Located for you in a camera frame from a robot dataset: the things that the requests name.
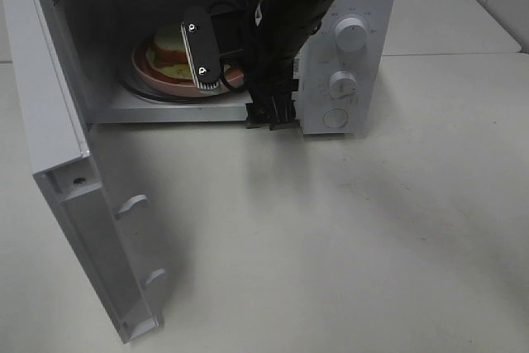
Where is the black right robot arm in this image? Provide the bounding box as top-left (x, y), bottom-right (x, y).
top-left (211, 0), bottom-right (335, 129)

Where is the glass microwave turntable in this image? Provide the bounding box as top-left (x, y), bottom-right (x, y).
top-left (117, 74), bottom-right (241, 104)

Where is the white timer knob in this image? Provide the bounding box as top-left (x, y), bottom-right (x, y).
top-left (329, 70), bottom-right (358, 99)

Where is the white microwave door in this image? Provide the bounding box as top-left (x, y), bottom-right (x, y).
top-left (3, 0), bottom-right (166, 343)

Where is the white microwave oven body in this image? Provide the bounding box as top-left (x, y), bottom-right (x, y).
top-left (63, 0), bottom-right (393, 135)

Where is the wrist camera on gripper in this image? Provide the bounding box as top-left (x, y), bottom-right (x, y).
top-left (181, 6), bottom-right (222, 93)

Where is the pink round plate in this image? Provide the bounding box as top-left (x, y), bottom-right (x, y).
top-left (131, 37), bottom-right (229, 99)

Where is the white bread sandwich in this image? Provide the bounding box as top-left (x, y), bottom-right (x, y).
top-left (148, 24), bottom-right (192, 79)

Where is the round door release button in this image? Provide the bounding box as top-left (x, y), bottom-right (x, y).
top-left (323, 109), bottom-right (349, 129)

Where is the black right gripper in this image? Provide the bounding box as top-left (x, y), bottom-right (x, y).
top-left (210, 0), bottom-right (303, 131)

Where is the upper white control knob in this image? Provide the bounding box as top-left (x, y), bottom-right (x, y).
top-left (334, 16), bottom-right (368, 53)

